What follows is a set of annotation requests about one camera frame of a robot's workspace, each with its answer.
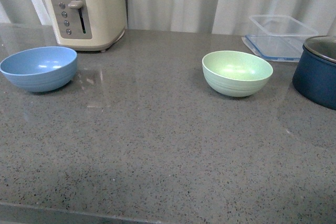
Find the blue bowl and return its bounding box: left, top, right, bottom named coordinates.
left=1, top=46, right=77, bottom=92

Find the dark blue cooking pot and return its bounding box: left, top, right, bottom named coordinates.
left=292, top=36, right=335, bottom=110

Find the green bowl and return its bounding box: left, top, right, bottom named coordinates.
left=202, top=50, right=274, bottom=98

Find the clear plastic food container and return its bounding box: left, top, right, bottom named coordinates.
left=242, top=14, right=318, bottom=62

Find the cream two-slot toaster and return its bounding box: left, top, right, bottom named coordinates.
left=45, top=0, right=127, bottom=51

